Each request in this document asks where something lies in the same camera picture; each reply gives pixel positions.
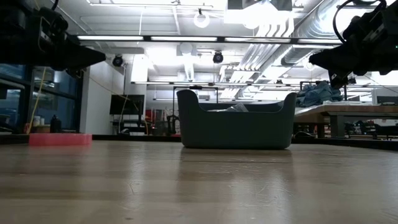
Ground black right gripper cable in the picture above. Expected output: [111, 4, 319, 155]
[332, 0, 388, 44]

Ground black wall television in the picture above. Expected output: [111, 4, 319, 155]
[109, 94, 146, 116]

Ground black bottle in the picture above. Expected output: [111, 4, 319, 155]
[49, 114, 62, 134]

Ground television stand cart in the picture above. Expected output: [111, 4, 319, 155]
[110, 119, 147, 136]

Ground red shallow tray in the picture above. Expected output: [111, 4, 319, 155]
[29, 133, 93, 147]

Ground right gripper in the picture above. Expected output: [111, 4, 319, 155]
[309, 0, 398, 90]

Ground round white ceiling lamp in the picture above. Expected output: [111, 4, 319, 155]
[193, 8, 211, 29]

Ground yellow hanging cable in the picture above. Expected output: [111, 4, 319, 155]
[27, 67, 47, 134]

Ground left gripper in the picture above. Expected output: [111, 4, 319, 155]
[0, 6, 107, 79]

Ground glass window panes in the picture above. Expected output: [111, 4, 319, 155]
[0, 63, 83, 134]

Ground blue cloth pile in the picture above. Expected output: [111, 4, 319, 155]
[295, 80, 345, 108]

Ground silver spiral air duct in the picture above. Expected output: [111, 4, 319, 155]
[292, 0, 343, 40]

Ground clear plastic bag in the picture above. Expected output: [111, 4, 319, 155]
[207, 103, 249, 113]

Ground long ceiling light strip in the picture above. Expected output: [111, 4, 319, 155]
[150, 35, 218, 42]
[77, 35, 144, 42]
[297, 38, 343, 45]
[224, 37, 292, 44]

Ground black aluminium rig frame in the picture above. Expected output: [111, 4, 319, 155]
[0, 133, 398, 152]

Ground dark computer monitor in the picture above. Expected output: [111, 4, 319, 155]
[376, 95, 398, 105]

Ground dark grey plastic basket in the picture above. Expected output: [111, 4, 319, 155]
[176, 88, 297, 151]

